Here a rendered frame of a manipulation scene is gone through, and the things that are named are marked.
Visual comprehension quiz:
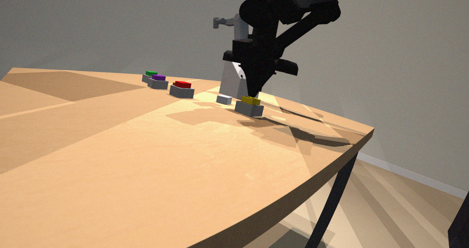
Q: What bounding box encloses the green button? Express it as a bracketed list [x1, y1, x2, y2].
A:
[142, 71, 158, 83]

